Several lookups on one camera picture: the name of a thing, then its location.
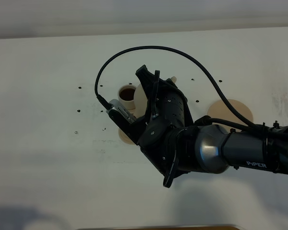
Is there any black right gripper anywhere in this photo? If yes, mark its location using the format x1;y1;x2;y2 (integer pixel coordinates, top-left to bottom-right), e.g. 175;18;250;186
135;65;202;188

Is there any beige teapot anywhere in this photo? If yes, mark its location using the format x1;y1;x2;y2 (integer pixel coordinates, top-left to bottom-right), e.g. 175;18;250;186
133;76;179;119

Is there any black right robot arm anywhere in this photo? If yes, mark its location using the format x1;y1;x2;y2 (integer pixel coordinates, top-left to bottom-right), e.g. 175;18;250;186
136;66;288;187

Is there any beige teapot saucer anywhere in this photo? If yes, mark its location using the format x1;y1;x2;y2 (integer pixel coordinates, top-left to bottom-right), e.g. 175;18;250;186
207;99;253;126

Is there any beige far cup saucer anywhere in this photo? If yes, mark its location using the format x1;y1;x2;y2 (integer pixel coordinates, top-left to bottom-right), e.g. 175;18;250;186
128;108;136;114

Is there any beige cup saucer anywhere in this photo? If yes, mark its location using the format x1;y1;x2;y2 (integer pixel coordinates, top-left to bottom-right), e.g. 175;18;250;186
118;128;136;145
128;108;136;114

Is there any beige near cup saucer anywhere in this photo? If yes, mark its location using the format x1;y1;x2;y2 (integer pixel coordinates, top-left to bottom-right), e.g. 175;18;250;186
118;128;136;145

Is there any beige far teacup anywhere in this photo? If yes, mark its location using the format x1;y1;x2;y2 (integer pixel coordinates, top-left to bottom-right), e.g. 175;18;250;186
118;84;136;110

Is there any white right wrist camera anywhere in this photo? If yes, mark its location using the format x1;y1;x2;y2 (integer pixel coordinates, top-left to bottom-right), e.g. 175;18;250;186
106;99;149;146

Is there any black camera cable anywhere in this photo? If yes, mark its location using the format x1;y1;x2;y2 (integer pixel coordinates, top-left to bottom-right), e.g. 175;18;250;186
94;46;288;135

